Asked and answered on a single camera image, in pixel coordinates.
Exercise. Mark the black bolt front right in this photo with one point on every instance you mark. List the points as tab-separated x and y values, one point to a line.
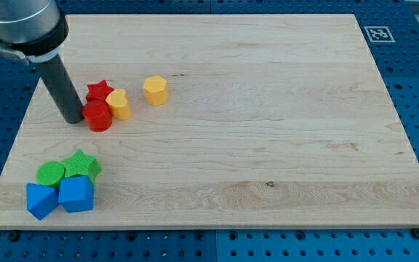
415	233

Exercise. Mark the red star block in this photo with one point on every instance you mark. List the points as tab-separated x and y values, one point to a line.
99	91

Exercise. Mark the black bolt front left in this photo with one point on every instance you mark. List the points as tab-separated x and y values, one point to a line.
13	236

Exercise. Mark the green cylinder block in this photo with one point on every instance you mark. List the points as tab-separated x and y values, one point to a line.
50	174

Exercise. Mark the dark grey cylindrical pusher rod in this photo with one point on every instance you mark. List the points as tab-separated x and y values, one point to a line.
58	83

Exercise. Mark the green star block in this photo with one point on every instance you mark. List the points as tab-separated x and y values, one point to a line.
81	164

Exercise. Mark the wooden board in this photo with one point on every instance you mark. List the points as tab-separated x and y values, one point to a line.
272	122

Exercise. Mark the blue cube block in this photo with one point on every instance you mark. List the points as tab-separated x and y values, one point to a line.
76	194

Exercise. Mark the white fiducial marker tag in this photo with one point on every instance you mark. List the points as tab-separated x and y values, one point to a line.
379	34

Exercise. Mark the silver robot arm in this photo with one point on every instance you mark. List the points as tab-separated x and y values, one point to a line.
31	31

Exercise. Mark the blue triangular block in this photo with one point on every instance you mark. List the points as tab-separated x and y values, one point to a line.
41	200

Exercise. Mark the yellow heart block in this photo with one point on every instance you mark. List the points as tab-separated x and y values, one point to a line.
118	104

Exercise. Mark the yellow hexagon block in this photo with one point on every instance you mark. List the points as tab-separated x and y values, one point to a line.
156	90

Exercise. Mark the black bolt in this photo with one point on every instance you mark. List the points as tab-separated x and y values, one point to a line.
415	233
13	236

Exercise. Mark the red cylinder block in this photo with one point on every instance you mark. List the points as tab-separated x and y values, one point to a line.
97	116

